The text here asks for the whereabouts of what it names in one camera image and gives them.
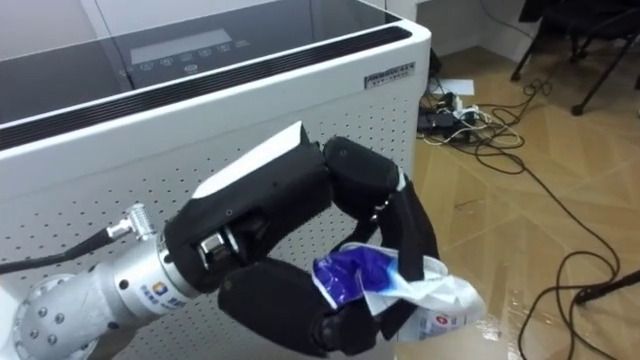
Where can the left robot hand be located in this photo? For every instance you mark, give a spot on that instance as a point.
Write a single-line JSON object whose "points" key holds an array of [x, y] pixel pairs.
{"points": [[260, 200]]}

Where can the blue white plastic wrapper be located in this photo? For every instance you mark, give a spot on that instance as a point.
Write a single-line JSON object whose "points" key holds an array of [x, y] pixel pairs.
{"points": [[400, 290]]}

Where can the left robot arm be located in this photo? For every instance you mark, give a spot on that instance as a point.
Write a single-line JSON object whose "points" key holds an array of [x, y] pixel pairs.
{"points": [[105, 300]]}

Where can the white perforated appliance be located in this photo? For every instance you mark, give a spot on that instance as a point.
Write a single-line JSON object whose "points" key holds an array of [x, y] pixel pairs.
{"points": [[150, 125]]}

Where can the black power adapter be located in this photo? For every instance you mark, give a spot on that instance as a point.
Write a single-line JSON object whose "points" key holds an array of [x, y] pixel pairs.
{"points": [[434, 121]]}

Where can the white power strip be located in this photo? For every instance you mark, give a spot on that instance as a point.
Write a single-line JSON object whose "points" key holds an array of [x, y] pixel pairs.
{"points": [[462, 111]]}

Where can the white paper sheet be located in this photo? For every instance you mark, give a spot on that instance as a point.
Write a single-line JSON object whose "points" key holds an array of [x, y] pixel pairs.
{"points": [[454, 86]]}

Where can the black tripod leg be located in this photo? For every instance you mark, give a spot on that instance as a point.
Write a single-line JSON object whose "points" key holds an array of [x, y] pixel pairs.
{"points": [[607, 288]]}

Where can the black office chair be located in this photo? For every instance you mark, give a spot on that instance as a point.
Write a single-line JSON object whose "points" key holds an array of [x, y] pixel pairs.
{"points": [[580, 35]]}

